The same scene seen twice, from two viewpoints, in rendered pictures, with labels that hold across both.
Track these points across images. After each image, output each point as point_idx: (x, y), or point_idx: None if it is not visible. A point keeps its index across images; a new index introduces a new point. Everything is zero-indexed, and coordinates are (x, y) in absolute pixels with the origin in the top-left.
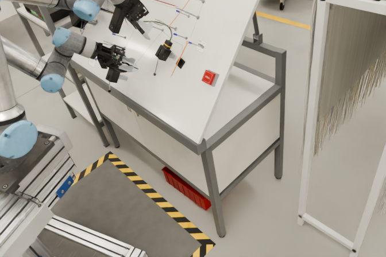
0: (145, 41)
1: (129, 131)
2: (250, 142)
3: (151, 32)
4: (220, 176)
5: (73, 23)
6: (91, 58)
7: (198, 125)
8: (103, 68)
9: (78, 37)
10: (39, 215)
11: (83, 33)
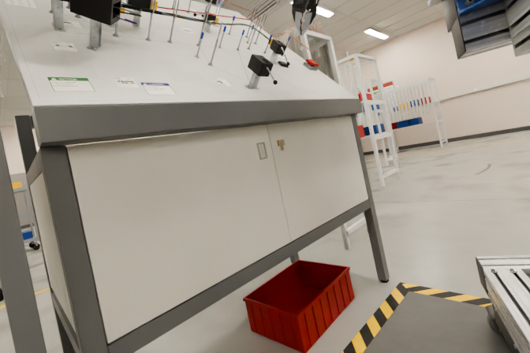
0: (230, 57)
1: (251, 249)
2: None
3: (228, 51)
4: None
5: None
6: None
7: (343, 90)
8: (304, 8)
9: None
10: None
11: (61, 60)
